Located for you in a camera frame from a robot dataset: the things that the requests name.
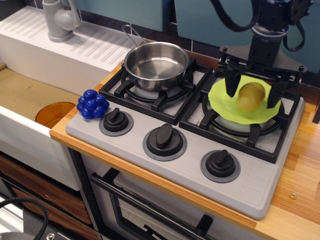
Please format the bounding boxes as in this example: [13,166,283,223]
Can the black right burner grate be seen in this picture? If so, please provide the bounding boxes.
[179,70,305,164]

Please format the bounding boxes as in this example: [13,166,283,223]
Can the black stove knob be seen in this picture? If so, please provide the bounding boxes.
[200,149,241,184]
[142,123,188,162]
[99,107,134,137]

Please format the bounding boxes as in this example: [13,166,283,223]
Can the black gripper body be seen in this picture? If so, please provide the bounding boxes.
[219,14,307,85]

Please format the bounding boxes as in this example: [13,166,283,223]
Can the black burner grate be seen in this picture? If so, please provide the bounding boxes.
[179,70,305,164]
[99,57,213,125]

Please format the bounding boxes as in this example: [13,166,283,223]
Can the green plastic plate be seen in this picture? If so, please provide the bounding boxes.
[208,75,281,125]

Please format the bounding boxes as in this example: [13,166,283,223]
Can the teal wall cabinet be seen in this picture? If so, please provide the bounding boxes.
[76,0,320,73]

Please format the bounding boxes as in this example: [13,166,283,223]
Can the black braided cable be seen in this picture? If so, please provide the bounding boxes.
[209,0,262,33]

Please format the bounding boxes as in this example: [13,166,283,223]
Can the blue toy blueberry cluster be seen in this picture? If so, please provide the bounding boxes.
[76,89,110,120]

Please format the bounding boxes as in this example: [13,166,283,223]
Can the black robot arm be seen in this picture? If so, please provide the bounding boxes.
[211,0,313,109]

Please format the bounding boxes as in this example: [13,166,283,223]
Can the orange plastic bowl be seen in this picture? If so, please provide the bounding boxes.
[35,101,76,129]

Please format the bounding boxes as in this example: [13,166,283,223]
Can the black right stove knob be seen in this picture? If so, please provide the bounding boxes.
[200,149,241,184]

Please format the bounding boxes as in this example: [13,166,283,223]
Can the black middle stove knob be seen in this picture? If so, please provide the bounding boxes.
[142,123,188,162]

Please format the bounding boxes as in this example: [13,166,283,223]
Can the grey toy stove top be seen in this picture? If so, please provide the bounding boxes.
[65,57,306,221]

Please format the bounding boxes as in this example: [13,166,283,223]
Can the oven door with handle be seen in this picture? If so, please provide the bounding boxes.
[89,168,258,240]

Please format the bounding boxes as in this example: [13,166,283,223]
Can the grey toy faucet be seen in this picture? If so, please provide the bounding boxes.
[42,0,81,43]

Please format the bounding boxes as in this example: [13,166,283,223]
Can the black left stove knob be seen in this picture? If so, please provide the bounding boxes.
[99,107,134,137]

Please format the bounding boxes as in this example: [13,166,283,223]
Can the wooden drawer front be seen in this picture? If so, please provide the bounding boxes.
[0,153,99,240]

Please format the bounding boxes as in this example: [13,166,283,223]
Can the black left burner grate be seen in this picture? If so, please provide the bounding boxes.
[99,57,213,125]

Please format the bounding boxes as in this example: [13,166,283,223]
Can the stainless steel pot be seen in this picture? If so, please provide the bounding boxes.
[124,40,190,92]

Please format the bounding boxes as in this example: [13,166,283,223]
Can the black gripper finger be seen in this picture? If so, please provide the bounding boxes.
[267,81,290,109]
[224,64,241,98]

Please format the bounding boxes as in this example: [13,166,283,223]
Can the white toy sink unit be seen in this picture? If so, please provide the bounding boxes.
[0,6,139,191]

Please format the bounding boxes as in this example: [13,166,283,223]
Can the yellow toy potato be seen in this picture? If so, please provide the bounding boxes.
[237,82,266,113]

